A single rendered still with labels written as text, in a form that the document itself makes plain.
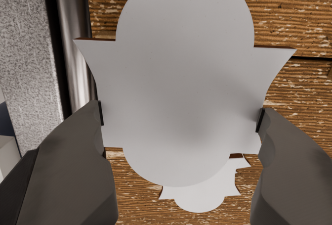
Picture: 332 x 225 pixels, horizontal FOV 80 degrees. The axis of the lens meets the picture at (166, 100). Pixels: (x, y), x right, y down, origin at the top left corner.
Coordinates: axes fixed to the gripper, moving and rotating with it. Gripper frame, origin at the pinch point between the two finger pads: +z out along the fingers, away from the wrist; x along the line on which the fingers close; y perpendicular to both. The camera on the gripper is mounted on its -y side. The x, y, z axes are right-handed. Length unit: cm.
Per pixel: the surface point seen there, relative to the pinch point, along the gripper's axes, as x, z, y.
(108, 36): -7.0, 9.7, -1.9
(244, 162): 10.3, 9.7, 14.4
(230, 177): 8.4, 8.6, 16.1
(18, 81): -21.6, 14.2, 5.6
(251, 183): 13.3, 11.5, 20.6
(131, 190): -6.3, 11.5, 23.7
